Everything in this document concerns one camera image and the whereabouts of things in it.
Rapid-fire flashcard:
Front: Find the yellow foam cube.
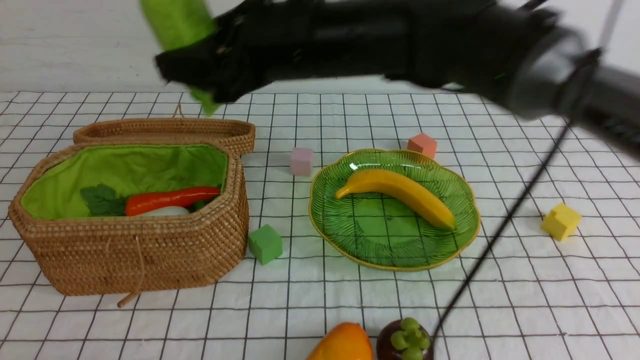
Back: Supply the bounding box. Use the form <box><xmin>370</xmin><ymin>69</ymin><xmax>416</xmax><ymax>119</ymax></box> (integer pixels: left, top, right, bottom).
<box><xmin>541</xmin><ymin>203</ymin><xmax>583</xmax><ymax>242</ymax></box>

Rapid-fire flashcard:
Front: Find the white toy radish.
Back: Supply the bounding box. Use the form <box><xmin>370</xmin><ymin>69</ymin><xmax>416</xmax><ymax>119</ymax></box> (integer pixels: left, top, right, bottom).
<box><xmin>139</xmin><ymin>206</ymin><xmax>190</xmax><ymax>217</ymax></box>

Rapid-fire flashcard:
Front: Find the green toy cucumber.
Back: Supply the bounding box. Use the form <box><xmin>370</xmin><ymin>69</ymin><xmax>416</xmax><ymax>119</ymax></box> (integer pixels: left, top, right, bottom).
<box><xmin>139</xmin><ymin>0</ymin><xmax>218</xmax><ymax>116</ymax></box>

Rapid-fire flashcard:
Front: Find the yellow toy banana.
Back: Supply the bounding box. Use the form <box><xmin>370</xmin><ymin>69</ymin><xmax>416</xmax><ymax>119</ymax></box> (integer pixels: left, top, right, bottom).
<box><xmin>334</xmin><ymin>168</ymin><xmax>457</xmax><ymax>231</ymax></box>

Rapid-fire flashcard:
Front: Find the orange toy carrot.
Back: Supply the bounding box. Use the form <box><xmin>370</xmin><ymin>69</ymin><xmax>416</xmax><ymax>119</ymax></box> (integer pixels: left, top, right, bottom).
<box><xmin>80</xmin><ymin>183</ymin><xmax>222</xmax><ymax>218</ymax></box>

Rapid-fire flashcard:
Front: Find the orange toy mango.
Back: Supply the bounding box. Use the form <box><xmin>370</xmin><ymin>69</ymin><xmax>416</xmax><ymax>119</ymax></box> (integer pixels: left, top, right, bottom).
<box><xmin>306</xmin><ymin>322</ymin><xmax>374</xmax><ymax>360</ymax></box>

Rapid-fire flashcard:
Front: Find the orange-red foam cube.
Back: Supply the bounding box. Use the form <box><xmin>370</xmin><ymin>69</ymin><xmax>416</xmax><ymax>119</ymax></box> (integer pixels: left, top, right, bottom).
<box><xmin>406</xmin><ymin>133</ymin><xmax>438</xmax><ymax>160</ymax></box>

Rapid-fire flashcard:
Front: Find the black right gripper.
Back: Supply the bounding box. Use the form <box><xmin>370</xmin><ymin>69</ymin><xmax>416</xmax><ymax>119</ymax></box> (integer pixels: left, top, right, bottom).
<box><xmin>155</xmin><ymin>0</ymin><xmax>415</xmax><ymax>103</ymax></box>

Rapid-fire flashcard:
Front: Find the woven rattan basket lid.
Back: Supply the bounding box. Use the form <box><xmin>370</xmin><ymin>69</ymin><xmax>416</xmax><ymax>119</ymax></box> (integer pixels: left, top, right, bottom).
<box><xmin>72</xmin><ymin>105</ymin><xmax>256</xmax><ymax>156</ymax></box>

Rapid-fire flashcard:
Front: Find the pink foam cube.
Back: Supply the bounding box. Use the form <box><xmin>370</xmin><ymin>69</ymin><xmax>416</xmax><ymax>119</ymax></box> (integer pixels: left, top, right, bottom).
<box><xmin>289</xmin><ymin>146</ymin><xmax>314</xmax><ymax>177</ymax></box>

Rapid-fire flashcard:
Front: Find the green glass leaf plate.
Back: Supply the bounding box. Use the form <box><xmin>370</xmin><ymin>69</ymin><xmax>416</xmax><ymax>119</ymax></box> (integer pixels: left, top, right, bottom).
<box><xmin>308</xmin><ymin>148</ymin><xmax>482</xmax><ymax>272</ymax></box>

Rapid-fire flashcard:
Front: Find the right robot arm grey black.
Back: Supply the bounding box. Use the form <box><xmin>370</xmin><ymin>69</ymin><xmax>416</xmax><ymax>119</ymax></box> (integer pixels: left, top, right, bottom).
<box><xmin>155</xmin><ymin>0</ymin><xmax>640</xmax><ymax>158</ymax></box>

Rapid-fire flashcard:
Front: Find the purple toy mangosteen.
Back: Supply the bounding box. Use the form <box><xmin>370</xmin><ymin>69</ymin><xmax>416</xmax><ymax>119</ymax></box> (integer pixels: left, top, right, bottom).
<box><xmin>375</xmin><ymin>317</ymin><xmax>434</xmax><ymax>360</ymax></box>

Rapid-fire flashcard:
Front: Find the green foam cube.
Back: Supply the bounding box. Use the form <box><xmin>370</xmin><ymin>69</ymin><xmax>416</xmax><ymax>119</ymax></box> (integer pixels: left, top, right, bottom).
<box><xmin>247</xmin><ymin>224</ymin><xmax>284</xmax><ymax>265</ymax></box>

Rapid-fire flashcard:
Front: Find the woven rattan basket green lining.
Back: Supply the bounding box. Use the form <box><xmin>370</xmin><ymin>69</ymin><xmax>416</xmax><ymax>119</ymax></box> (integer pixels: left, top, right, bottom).
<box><xmin>8</xmin><ymin>141</ymin><xmax>249</xmax><ymax>296</ymax></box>

